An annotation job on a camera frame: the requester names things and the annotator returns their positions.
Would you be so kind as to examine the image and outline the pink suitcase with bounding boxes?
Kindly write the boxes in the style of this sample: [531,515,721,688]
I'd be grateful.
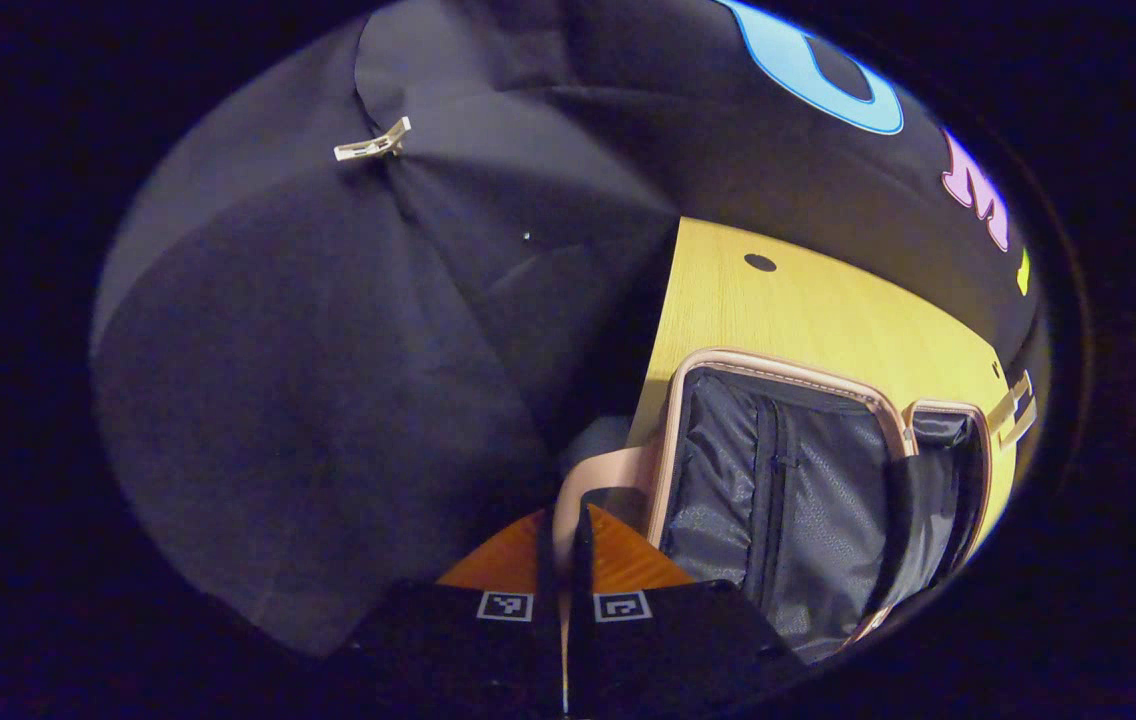
[553,347,994,663]

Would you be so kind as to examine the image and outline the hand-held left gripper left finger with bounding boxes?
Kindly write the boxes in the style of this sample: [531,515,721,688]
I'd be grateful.
[343,506,566,719]

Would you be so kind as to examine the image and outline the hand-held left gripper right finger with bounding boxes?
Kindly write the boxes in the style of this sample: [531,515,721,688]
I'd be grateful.
[568,502,811,719]

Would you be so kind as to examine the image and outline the black backdrop cloth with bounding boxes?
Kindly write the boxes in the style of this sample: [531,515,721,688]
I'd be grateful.
[91,0,1044,656]

